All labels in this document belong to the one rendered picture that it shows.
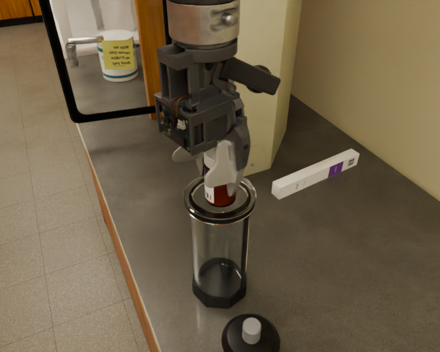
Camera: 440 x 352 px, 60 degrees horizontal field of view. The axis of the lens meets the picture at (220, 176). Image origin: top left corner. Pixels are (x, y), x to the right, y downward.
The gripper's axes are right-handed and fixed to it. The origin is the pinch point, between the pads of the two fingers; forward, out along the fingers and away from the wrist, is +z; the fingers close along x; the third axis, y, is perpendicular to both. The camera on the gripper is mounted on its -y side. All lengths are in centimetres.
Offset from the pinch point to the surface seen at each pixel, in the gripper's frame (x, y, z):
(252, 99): -20.4, -26.8, 4.8
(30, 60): -393, -75, 120
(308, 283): 10.2, -12.7, 25.8
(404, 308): 24.5, -21.3, 25.9
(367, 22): -20, -67, -4
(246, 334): 12.3, 5.4, 20.1
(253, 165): -20.0, -28.2, 23.3
